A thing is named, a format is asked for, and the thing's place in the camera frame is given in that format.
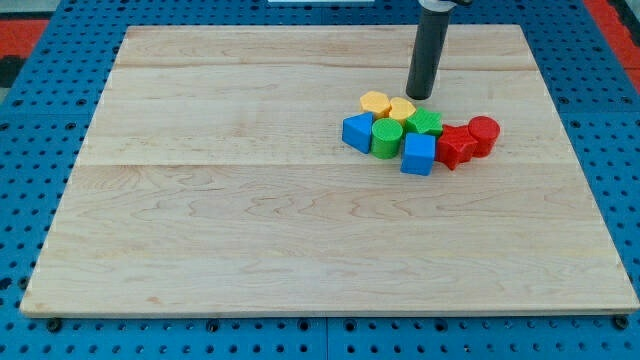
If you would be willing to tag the blue triangle block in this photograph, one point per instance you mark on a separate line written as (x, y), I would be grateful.
(357, 131)

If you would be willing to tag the green cylinder block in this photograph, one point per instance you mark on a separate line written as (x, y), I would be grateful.
(386, 137)

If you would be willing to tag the yellow hexagon block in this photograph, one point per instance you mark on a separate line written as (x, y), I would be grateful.
(375, 102)

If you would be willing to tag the blue cube block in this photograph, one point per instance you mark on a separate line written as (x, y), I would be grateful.
(419, 154)

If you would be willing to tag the light wooden board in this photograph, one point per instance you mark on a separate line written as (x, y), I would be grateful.
(213, 182)

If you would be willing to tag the yellow heart block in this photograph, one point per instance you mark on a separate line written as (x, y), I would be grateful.
(401, 109)

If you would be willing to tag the green star block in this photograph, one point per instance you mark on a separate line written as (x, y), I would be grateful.
(423, 121)

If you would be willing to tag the red star block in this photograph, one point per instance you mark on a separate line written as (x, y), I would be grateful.
(456, 145)

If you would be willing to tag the red cylinder block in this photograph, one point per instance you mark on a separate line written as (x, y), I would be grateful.
(485, 130)

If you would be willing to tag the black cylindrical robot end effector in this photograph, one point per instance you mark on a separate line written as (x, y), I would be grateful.
(428, 45)

